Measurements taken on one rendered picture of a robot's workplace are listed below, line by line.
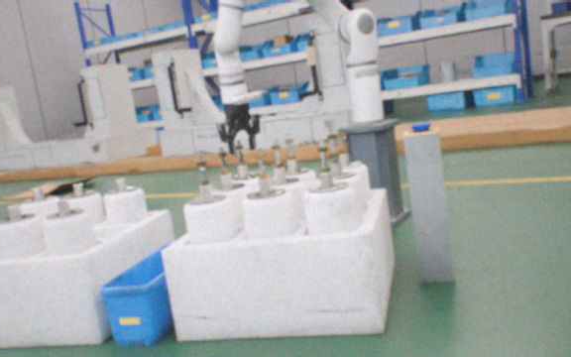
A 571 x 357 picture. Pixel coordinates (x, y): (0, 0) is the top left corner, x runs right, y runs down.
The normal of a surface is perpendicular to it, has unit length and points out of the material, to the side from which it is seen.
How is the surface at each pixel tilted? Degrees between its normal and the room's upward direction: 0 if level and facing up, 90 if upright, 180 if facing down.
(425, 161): 90
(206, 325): 90
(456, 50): 90
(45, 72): 90
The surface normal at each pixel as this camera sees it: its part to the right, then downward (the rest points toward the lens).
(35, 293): -0.22, 0.19
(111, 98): 0.86, -0.05
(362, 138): -0.48, 0.21
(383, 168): 0.26, 0.11
